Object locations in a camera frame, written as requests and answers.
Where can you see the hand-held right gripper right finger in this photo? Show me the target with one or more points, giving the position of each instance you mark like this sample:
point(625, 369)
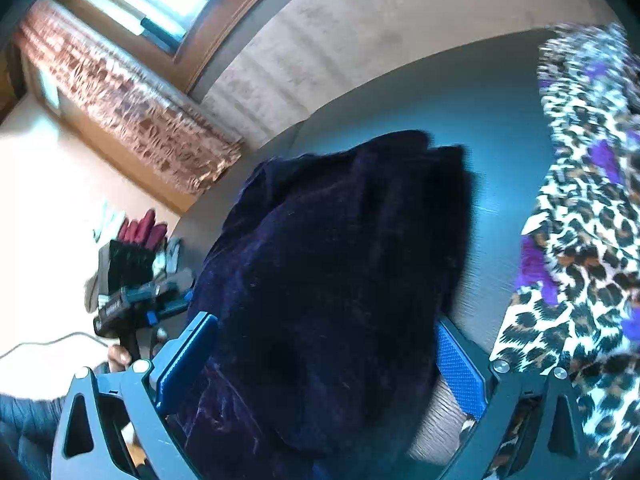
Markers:
point(460, 370)

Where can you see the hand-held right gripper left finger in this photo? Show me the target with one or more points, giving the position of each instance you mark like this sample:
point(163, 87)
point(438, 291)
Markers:
point(185, 360)

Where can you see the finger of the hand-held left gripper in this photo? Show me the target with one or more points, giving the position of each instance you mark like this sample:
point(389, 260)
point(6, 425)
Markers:
point(175, 281)
point(172, 305)

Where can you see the dark purple velvet dress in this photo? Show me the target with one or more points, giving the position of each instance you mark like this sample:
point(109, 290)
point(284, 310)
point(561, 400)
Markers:
point(325, 260)

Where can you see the leopard print garment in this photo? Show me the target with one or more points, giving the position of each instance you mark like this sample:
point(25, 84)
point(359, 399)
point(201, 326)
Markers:
point(585, 260)

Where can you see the person's left hand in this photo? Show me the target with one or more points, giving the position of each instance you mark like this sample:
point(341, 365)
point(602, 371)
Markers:
point(119, 358)

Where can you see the light grey plastic clip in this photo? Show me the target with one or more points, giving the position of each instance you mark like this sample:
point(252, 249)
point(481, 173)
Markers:
point(170, 255)

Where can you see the black cloth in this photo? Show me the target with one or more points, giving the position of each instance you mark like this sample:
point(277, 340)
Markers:
point(125, 265)

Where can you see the maroon garment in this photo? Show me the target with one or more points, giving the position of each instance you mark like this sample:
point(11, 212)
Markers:
point(140, 232)

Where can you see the brown floral curtain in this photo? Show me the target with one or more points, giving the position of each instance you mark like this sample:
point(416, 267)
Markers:
point(125, 95)

